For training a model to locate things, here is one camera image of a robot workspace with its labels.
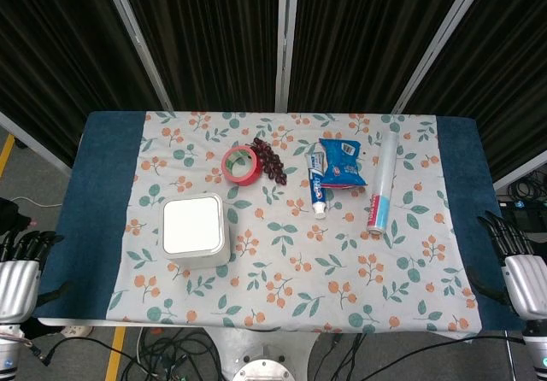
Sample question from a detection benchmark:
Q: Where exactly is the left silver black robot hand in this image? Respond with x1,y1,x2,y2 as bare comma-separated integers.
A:
0,229,72,325

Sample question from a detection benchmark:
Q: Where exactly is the dark red grape bunch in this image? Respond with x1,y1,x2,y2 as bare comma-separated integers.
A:
249,137,289,185

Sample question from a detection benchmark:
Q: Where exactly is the blue snack bag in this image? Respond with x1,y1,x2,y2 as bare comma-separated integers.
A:
318,138,369,190

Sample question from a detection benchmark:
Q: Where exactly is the white blue toothpaste tube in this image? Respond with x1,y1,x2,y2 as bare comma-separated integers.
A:
303,149,329,220

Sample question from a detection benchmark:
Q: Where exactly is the black power strip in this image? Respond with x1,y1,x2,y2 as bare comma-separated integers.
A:
497,199,547,228

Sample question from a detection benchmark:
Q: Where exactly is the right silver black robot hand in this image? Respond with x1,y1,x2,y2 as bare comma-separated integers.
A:
466,210,547,325

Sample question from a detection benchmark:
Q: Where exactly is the plastic wrap roll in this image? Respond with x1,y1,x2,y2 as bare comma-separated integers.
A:
366,131,401,236

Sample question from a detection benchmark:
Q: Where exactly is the black folding screen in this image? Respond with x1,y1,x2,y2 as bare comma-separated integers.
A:
0,0,547,188

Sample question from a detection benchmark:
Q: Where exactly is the blue table cover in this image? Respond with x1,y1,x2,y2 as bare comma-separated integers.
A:
33,110,525,331

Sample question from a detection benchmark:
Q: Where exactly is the red tape roll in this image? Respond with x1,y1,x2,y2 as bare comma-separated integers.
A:
221,144,262,187

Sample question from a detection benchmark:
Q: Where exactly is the white square box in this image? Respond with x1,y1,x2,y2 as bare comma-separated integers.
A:
161,192,232,270

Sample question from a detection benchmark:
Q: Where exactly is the floral print tablecloth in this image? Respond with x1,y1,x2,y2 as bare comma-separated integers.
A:
105,110,483,336

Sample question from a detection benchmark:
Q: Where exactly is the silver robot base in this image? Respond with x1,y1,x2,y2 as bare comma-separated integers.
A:
204,327,321,381

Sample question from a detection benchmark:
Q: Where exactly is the black cable bundle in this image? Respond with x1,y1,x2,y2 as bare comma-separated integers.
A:
25,328,227,381

